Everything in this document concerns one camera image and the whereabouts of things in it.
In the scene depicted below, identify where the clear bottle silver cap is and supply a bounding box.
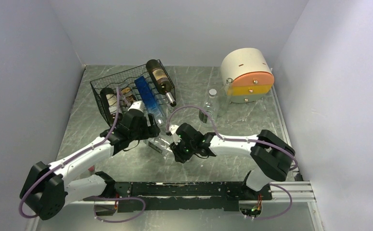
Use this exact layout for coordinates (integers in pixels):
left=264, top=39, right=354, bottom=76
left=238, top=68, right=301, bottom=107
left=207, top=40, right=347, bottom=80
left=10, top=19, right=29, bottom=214
left=143, top=134, right=173, bottom=156

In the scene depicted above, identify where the small clear glass bottle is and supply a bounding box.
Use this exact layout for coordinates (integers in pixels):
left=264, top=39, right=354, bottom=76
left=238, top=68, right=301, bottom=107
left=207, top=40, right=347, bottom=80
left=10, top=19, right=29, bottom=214
left=166, top=102, right=176, bottom=113

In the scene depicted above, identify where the dark green wine bottle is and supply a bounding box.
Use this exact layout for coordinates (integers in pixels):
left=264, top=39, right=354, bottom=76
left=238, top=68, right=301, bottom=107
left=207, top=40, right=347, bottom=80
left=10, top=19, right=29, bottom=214
left=100, top=88, right=123, bottom=125

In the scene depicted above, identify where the olive green wine bottle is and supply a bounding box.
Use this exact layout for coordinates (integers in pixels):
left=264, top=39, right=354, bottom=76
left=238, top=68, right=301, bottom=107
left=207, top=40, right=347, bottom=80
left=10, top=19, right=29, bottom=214
left=146, top=59, right=177, bottom=107

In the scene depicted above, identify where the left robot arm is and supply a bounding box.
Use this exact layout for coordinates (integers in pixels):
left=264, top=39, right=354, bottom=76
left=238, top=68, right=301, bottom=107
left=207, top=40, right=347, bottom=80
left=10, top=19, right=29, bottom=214
left=18, top=108, right=160, bottom=220

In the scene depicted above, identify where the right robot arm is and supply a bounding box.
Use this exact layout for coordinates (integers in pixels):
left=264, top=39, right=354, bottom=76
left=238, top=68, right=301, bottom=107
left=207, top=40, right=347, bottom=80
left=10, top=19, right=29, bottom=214
left=169, top=123, right=295, bottom=199

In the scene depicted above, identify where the tall clear empty bottle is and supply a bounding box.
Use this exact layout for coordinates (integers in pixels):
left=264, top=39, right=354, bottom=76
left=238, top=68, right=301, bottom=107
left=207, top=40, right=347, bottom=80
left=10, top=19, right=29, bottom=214
left=218, top=78, right=233, bottom=117

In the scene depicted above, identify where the round clear flask silver cap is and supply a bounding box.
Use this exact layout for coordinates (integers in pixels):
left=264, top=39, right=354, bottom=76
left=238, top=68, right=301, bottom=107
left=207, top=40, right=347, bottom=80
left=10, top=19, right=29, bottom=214
left=198, top=89, right=219, bottom=126

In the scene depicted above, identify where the cream round bread box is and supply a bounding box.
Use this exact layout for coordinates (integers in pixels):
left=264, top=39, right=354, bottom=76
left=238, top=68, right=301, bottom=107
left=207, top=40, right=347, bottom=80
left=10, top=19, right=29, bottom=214
left=220, top=48, right=274, bottom=101

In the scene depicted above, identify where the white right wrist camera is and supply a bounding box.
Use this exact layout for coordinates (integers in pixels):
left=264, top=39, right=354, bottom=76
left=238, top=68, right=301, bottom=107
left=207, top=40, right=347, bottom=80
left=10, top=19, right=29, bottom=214
left=169, top=125, right=181, bottom=144

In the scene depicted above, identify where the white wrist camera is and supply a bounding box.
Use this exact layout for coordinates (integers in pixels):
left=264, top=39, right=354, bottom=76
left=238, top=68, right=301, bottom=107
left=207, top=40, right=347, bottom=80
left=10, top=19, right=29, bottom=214
left=169, top=125, right=181, bottom=144
left=128, top=101, right=146, bottom=115

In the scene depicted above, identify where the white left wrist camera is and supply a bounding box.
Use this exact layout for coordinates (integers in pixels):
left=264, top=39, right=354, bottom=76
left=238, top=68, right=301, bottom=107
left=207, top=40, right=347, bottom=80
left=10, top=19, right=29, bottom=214
left=128, top=101, right=146, bottom=115

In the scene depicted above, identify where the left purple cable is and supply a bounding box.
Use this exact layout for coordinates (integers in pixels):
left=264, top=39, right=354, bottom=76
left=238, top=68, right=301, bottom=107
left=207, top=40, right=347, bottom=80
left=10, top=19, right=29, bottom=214
left=18, top=87, right=123, bottom=219

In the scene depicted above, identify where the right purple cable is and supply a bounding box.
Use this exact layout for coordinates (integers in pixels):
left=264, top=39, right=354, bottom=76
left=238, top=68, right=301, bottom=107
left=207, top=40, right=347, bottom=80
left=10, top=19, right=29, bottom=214
left=165, top=105, right=299, bottom=221

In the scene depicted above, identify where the black wire wine rack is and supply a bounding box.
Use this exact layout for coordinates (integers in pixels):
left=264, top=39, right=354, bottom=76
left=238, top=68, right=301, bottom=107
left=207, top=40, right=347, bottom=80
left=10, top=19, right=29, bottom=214
left=90, top=60, right=176, bottom=131

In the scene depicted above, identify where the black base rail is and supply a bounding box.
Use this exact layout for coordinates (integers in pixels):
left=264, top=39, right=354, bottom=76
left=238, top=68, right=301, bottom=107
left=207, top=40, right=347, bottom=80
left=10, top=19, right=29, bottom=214
left=95, top=171, right=272, bottom=213

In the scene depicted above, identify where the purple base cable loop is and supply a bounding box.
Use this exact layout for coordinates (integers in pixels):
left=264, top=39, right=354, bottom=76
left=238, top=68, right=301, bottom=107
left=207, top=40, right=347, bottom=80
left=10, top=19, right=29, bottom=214
left=93, top=196, right=147, bottom=224

